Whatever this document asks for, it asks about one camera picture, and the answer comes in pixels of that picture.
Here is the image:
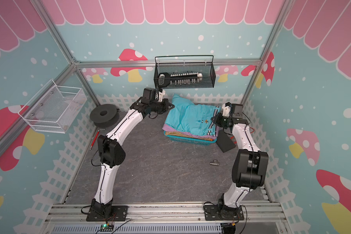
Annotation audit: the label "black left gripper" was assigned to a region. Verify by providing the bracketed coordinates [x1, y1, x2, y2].
[149, 97, 174, 114]

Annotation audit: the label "teal pants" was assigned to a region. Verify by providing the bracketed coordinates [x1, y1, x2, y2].
[162, 94, 220, 138]

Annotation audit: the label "teal plastic basket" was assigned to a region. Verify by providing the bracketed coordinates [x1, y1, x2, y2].
[163, 131, 217, 146]

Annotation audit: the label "khaki pants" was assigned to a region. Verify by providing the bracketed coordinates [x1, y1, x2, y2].
[164, 131, 214, 140]

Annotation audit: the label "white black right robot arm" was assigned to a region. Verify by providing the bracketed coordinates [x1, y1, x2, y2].
[212, 102, 269, 212]

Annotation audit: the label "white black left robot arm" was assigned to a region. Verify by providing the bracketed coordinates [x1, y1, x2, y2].
[91, 88, 174, 216]

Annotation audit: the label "black flat pad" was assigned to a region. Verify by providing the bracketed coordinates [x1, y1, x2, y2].
[216, 130, 236, 153]

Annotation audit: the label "black socket holder tool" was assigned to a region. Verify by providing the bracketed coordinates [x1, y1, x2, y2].
[157, 73, 203, 88]

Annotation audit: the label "black foam roll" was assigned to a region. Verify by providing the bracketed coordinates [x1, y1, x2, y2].
[90, 104, 120, 128]

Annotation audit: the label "small metal clip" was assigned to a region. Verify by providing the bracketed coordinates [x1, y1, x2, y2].
[210, 160, 219, 166]

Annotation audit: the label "green circuit board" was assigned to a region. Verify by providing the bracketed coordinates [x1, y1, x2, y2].
[97, 224, 114, 233]

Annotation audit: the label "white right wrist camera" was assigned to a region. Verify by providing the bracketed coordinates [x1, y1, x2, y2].
[222, 102, 232, 118]

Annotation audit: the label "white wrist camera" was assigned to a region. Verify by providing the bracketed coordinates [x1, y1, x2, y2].
[222, 102, 232, 118]
[158, 89, 166, 102]

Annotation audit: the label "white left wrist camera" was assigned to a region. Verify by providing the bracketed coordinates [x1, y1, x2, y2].
[158, 89, 166, 102]

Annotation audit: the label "black wire wall basket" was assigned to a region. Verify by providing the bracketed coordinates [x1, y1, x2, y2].
[154, 55, 216, 89]

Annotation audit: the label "red handled screwdriver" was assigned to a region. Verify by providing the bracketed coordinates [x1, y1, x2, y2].
[89, 129, 101, 150]

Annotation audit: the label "white wire wall basket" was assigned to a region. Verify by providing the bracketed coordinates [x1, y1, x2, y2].
[18, 80, 87, 134]

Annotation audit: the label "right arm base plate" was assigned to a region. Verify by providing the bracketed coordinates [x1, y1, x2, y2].
[203, 202, 244, 222]

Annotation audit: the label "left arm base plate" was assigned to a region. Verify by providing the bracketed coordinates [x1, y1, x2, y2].
[86, 205, 129, 222]

